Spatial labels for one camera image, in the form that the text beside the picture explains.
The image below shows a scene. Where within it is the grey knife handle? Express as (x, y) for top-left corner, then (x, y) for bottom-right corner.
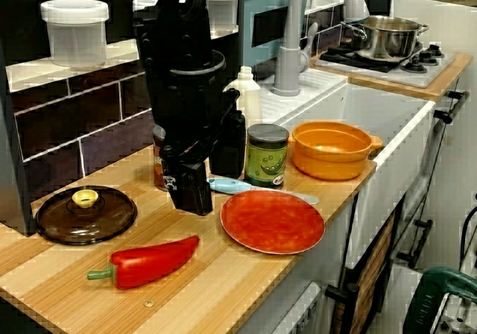
(206, 177), (320, 205)

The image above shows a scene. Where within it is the medium clear white-lidded container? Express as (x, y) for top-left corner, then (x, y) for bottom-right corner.
(206, 0), (242, 33)

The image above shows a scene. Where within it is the brown beans can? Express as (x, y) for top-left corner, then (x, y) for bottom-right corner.
(151, 125), (168, 192)

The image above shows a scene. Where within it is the red toy pepper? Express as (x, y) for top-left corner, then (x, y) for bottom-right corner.
(86, 235), (201, 291)

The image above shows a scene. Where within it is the stainless steel pot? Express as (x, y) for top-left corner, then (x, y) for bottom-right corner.
(339, 15), (430, 61)

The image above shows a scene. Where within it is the white detergent bottle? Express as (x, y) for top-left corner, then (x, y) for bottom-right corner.
(223, 65), (264, 126)

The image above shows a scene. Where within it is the silver aluminium frame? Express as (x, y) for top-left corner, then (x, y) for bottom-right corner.
(434, 291), (477, 334)

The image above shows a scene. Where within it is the large clear white-lidded container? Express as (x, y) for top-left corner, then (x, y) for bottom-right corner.
(40, 0), (110, 69)

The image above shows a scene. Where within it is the red round plate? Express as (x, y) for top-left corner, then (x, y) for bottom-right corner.
(219, 189), (326, 256)

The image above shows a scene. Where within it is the black cable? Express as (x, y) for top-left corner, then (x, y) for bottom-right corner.
(458, 205), (477, 271)

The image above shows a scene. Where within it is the toy stove hob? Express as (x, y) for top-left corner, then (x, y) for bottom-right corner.
(312, 42), (458, 88)

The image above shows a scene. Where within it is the black bar handle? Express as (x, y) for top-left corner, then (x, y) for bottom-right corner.
(434, 90), (470, 125)
(325, 266), (358, 334)
(397, 218), (434, 268)

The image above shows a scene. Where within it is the blue dish rack bin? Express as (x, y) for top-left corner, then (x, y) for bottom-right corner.
(238, 0), (310, 65)

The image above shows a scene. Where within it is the orange plastic pot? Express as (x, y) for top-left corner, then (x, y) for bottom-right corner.
(288, 120), (384, 181)

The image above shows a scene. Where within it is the green clamp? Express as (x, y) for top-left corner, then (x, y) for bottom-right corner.
(402, 266), (477, 334)

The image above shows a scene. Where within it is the white toy sink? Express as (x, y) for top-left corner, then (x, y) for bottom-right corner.
(256, 67), (437, 238)

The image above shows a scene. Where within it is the dark framed wood panel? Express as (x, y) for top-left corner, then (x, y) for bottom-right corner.
(331, 210), (397, 334)

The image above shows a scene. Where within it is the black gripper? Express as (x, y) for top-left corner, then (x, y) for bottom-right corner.
(147, 69), (247, 217)

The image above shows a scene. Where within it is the grey toy faucet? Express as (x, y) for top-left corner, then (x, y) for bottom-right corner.
(274, 0), (370, 97)

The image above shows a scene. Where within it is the brown glass lid yellow knob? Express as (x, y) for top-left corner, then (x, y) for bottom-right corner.
(35, 185), (139, 246)

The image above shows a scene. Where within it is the grey dispenser panel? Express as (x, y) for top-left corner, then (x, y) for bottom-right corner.
(238, 281), (323, 334)

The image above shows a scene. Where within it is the green peas can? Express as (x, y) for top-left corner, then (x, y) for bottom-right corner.
(244, 123), (291, 189)

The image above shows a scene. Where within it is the small printed white-lidded container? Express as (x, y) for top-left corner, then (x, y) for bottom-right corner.
(132, 0), (162, 14)

